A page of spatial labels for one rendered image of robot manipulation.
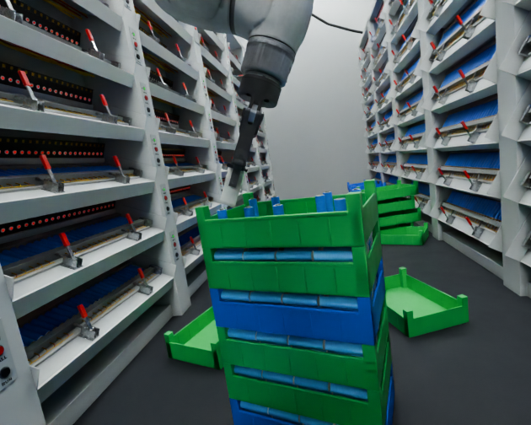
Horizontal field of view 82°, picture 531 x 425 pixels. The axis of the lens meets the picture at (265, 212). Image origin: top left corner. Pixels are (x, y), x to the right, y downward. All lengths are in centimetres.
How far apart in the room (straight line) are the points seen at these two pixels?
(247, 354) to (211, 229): 25
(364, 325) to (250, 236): 23
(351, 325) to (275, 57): 46
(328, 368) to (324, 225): 25
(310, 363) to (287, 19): 58
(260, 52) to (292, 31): 6
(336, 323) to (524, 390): 49
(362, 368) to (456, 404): 31
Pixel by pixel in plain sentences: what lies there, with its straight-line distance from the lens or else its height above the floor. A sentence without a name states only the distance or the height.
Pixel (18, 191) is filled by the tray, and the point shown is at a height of 56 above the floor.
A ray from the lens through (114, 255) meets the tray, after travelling 100.
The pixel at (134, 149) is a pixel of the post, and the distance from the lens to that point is 126.
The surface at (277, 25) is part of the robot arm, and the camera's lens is 60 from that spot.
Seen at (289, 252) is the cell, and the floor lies 39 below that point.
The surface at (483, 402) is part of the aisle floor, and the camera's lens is 86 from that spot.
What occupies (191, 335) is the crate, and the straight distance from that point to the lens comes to 115.
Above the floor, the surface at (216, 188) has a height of 45.
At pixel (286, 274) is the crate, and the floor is 35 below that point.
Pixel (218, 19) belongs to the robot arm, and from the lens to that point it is 64.
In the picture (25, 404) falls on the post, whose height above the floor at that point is 16.
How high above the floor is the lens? 54
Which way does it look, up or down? 9 degrees down
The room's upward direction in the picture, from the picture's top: 8 degrees counter-clockwise
